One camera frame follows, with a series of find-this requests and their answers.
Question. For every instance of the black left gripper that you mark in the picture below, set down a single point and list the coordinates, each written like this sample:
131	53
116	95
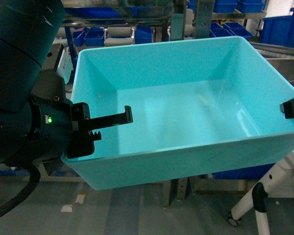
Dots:
65	128

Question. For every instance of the white table leg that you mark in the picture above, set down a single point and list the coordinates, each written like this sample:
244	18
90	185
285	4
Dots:
255	197

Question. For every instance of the teal plastic bin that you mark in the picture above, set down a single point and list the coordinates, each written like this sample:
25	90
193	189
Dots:
198	106

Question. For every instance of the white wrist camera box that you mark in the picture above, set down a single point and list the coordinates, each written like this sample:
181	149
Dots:
63	65

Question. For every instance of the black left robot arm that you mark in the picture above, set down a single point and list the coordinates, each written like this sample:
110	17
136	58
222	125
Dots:
27	30

